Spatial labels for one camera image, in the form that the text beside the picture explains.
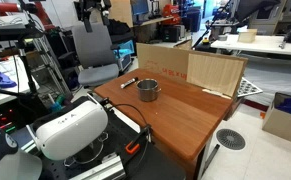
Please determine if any small wooden box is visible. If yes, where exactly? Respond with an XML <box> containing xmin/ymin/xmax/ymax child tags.
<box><xmin>237</xmin><ymin>28</ymin><xmax>258</xmax><ymax>44</ymax></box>

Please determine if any black desk leg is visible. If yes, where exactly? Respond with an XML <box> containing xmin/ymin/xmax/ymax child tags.
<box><xmin>202</xmin><ymin>143</ymin><xmax>221</xmax><ymax>176</ymax></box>

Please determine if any cardboard box with blue contents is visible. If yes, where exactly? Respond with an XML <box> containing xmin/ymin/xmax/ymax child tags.
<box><xmin>261</xmin><ymin>91</ymin><xmax>291</xmax><ymax>147</ymax></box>

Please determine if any metal headset stand ring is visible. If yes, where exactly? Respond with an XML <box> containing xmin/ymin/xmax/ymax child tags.
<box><xmin>63</xmin><ymin>131</ymin><xmax>110</xmax><ymax>167</ymax></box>

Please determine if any white VR headset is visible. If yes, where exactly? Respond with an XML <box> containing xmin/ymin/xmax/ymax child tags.
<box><xmin>34</xmin><ymin>99</ymin><xmax>110</xmax><ymax>162</ymax></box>

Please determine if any aluminium rail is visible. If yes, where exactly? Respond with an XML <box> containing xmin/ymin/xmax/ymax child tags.
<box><xmin>67</xmin><ymin>154</ymin><xmax>127</xmax><ymax>180</ymax></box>

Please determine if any white work table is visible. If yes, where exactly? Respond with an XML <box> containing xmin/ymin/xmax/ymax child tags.
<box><xmin>210</xmin><ymin>33</ymin><xmax>291</xmax><ymax>58</ymax></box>

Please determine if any teal handled tool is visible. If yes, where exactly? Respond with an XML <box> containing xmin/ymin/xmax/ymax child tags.
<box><xmin>48</xmin><ymin>93</ymin><xmax>67</xmax><ymax>113</ymax></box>

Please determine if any black tripod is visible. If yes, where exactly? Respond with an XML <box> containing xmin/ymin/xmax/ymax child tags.
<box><xmin>0</xmin><ymin>39</ymin><xmax>41</xmax><ymax>108</ymax></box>

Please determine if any light wooden panel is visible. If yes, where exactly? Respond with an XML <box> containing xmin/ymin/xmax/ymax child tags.
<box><xmin>186</xmin><ymin>52</ymin><xmax>246</xmax><ymax>98</ymax></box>

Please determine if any blue glove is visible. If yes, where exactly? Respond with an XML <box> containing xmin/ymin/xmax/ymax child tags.
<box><xmin>0</xmin><ymin>69</ymin><xmax>18</xmax><ymax>89</ymax></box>

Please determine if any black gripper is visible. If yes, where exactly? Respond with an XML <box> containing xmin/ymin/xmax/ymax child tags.
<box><xmin>74</xmin><ymin>0</ymin><xmax>113</xmax><ymax>34</ymax></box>

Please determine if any black cable on desk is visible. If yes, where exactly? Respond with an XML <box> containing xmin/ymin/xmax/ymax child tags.
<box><xmin>102</xmin><ymin>97</ymin><xmax>153</xmax><ymax>158</ymax></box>

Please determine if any white tape strip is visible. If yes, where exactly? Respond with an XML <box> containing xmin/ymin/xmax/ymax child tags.
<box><xmin>201</xmin><ymin>88</ymin><xmax>233</xmax><ymax>100</ymax></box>

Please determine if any white perforated panel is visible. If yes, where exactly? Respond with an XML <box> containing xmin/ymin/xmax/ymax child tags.
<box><xmin>237</xmin><ymin>76</ymin><xmax>264</xmax><ymax>99</ymax></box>

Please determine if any orange clamp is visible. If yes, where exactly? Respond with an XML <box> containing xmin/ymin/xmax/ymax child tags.
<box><xmin>124</xmin><ymin>141</ymin><xmax>141</xmax><ymax>155</ymax></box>

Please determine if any brown cardboard box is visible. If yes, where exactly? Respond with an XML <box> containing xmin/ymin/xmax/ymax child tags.
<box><xmin>136</xmin><ymin>42</ymin><xmax>249</xmax><ymax>100</ymax></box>

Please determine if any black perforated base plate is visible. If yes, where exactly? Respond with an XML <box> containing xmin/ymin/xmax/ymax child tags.
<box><xmin>38</xmin><ymin>109</ymin><xmax>187</xmax><ymax>180</ymax></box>

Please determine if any round floor drain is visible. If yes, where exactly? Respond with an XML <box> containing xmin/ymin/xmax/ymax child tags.
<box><xmin>215</xmin><ymin>128</ymin><xmax>247</xmax><ymax>151</ymax></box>

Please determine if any small steel pot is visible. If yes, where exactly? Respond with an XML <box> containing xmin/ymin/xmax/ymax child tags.
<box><xmin>136</xmin><ymin>78</ymin><xmax>162</xmax><ymax>103</ymax></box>

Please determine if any red machine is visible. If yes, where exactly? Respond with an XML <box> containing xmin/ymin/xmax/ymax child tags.
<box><xmin>161</xmin><ymin>3</ymin><xmax>183</xmax><ymax>26</ymax></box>

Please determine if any device with blue screen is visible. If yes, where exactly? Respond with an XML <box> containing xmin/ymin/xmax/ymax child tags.
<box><xmin>116</xmin><ymin>39</ymin><xmax>137</xmax><ymax>72</ymax></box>

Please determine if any grey office chair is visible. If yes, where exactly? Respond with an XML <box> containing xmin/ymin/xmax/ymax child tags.
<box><xmin>71</xmin><ymin>22</ymin><xmax>121</xmax><ymax>88</ymax></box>

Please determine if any black and white marker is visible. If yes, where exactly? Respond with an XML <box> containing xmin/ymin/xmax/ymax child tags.
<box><xmin>120</xmin><ymin>76</ymin><xmax>139</xmax><ymax>89</ymax></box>

